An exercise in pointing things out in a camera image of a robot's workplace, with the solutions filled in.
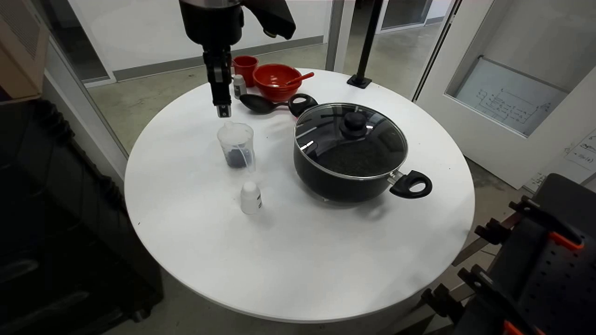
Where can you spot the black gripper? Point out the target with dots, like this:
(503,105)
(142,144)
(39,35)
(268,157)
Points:
(218,74)

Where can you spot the clear plastic measuring cup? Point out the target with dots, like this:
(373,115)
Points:
(237,144)

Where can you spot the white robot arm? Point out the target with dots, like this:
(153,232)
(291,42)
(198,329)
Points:
(216,25)

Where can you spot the small salt shaker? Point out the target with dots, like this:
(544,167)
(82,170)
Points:
(239,87)

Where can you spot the black serving spoon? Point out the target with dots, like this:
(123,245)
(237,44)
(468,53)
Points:
(295,105)

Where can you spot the red mug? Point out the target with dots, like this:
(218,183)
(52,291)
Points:
(244,66)

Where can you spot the red plastic bowl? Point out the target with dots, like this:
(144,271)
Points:
(278,83)

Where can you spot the small white plastic bottle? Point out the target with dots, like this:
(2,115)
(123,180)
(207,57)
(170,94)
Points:
(250,198)

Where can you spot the black cooking pot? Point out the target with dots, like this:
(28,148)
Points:
(332,187)

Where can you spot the glass pot lid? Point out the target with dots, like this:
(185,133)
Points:
(350,141)

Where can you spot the round white table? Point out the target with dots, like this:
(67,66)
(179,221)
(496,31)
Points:
(298,260)

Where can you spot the white whiteboard panel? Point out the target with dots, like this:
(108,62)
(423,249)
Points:
(514,85)

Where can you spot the black perforated robot cart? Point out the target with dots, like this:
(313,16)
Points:
(542,280)

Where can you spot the black camera stand pole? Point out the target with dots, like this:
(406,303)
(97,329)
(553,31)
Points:
(358,79)

